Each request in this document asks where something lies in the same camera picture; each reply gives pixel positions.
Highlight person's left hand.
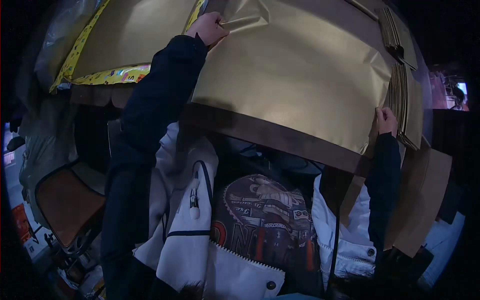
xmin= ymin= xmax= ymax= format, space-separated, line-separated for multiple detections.
xmin=185 ymin=11 xmax=230 ymax=48

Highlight person's right hand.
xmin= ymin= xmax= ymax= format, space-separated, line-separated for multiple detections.
xmin=375 ymin=107 xmax=398 ymax=137

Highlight person's left fingers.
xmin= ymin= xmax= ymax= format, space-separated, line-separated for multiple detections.
xmin=208 ymin=12 xmax=230 ymax=43

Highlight person's right fingers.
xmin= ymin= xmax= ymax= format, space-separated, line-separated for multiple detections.
xmin=375 ymin=107 xmax=394 ymax=125

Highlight large gold paper sheet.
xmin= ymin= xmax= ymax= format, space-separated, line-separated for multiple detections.
xmin=189 ymin=0 xmax=395 ymax=157

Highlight stack of folded gold sheets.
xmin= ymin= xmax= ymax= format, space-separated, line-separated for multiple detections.
xmin=376 ymin=7 xmax=419 ymax=71
xmin=385 ymin=62 xmax=425 ymax=151

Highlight brown kraft paper sheets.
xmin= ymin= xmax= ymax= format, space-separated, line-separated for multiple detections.
xmin=339 ymin=142 xmax=454 ymax=259

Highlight yellow patterned wrapping paper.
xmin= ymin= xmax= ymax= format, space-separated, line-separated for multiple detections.
xmin=49 ymin=0 xmax=208 ymax=94

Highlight clear plastic bag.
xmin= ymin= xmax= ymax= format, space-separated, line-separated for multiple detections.
xmin=34 ymin=0 xmax=103 ymax=91

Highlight person's body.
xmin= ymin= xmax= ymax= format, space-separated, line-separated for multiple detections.
xmin=100 ymin=121 xmax=380 ymax=300

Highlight brown seat chair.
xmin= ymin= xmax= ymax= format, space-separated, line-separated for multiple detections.
xmin=34 ymin=160 xmax=108 ymax=251

